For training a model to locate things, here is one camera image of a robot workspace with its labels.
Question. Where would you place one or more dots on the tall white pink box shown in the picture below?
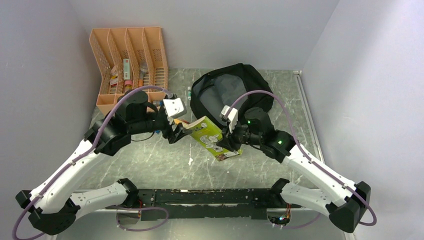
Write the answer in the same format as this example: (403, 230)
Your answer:
(126, 69)

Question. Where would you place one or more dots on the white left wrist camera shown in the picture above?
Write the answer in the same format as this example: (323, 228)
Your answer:
(174, 108)

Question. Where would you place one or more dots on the white green glue stick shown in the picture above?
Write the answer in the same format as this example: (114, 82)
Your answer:
(189, 93)

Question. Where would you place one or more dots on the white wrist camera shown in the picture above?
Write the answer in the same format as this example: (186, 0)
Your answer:
(174, 108)
(230, 115)

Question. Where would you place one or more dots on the peach plastic desk organizer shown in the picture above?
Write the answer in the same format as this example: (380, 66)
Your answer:
(145, 48)

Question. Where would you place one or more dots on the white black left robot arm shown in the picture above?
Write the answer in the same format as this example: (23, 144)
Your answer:
(55, 205)

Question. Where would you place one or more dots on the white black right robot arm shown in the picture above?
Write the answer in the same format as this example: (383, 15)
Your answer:
(342, 200)

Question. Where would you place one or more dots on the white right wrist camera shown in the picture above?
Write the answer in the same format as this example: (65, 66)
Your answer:
(230, 115)

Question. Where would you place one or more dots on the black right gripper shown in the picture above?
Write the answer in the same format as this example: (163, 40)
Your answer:
(229, 143)

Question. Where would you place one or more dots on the lime green comic book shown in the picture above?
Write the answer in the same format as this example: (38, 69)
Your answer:
(208, 134)

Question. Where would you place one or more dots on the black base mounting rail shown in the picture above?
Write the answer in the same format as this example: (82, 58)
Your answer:
(253, 203)

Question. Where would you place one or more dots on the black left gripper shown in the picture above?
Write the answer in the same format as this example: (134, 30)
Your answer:
(179, 135)

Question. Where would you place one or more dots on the black student backpack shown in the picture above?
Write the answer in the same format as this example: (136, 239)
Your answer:
(221, 87)

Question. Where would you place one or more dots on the aluminium side rail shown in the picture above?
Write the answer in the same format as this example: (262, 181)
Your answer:
(315, 140)

